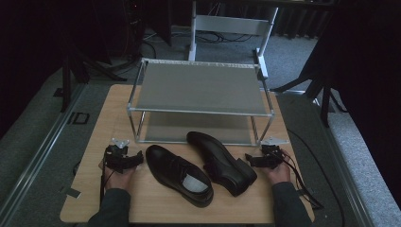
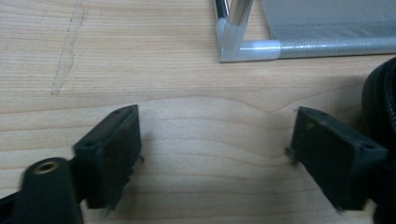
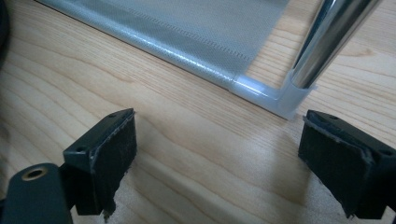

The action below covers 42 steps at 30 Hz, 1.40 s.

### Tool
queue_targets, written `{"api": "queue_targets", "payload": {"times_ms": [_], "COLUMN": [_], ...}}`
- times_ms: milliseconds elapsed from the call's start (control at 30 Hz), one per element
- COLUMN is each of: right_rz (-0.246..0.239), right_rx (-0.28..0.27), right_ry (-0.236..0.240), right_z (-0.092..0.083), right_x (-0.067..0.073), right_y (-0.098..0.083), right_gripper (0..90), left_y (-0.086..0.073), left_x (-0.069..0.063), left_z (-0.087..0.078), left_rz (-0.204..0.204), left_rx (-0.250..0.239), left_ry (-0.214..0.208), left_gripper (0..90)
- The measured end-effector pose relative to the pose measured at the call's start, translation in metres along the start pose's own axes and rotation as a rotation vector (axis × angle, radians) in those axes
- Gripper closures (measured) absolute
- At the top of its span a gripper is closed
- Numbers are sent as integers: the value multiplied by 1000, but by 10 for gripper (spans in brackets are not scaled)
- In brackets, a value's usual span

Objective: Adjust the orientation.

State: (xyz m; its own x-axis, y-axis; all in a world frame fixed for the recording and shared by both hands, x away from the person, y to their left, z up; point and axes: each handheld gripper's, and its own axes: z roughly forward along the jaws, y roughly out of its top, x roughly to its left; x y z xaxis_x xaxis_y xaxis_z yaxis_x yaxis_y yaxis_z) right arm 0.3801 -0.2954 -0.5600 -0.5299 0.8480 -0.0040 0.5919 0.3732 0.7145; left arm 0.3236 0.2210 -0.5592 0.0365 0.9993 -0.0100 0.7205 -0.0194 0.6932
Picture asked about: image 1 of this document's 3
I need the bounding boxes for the white metal stand frame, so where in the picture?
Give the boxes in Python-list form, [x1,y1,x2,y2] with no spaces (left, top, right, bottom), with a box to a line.
[187,0,280,79]

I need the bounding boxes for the right hand-held gripper cable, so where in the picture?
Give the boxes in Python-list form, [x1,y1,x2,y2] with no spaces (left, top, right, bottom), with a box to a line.
[274,149,325,211]

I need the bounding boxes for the metal shoe rack grey shelves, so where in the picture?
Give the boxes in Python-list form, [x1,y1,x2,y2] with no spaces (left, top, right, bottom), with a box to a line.
[126,58,276,148]

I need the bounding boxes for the black leather shoe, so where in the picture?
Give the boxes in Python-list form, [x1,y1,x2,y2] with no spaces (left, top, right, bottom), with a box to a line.
[145,144,215,208]
[185,131,258,198]

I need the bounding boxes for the person's left hand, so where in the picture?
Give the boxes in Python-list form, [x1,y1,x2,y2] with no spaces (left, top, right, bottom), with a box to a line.
[97,160,140,191]

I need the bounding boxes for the left hand-held gripper cable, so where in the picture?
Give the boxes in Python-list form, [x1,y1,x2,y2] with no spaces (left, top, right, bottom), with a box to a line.
[99,162,110,204]

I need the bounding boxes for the person's right hand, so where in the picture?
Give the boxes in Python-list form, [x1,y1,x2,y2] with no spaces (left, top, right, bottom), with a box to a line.
[260,148,292,185]

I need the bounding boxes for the thin black floor cable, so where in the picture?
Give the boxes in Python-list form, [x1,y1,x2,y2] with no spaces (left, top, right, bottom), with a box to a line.
[286,128,347,227]

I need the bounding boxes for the hand-held gripper cable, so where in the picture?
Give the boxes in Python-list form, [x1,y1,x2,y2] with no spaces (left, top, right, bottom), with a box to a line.
[99,162,110,204]
[274,149,325,211]

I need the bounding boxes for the grey tape piece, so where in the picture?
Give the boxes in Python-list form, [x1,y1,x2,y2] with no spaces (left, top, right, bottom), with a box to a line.
[58,184,82,201]

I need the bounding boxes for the bundle of floor cables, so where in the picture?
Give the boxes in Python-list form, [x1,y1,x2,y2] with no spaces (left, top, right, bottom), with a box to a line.
[142,29,255,44]

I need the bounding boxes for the black tripod stand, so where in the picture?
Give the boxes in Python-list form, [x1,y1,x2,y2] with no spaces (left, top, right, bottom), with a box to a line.
[270,62,348,129]
[52,46,129,114]

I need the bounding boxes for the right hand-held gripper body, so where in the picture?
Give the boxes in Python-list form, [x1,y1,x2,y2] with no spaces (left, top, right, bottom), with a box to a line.
[260,135,289,168]

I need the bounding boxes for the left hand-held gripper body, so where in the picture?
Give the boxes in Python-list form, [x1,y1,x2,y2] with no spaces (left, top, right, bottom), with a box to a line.
[103,137,131,174]

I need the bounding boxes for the black floor bracket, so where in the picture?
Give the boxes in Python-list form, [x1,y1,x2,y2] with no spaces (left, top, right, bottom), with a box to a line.
[66,111,91,126]

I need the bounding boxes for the metal floor rail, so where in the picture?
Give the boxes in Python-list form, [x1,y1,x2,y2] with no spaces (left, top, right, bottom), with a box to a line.
[310,94,376,227]
[0,82,87,225]

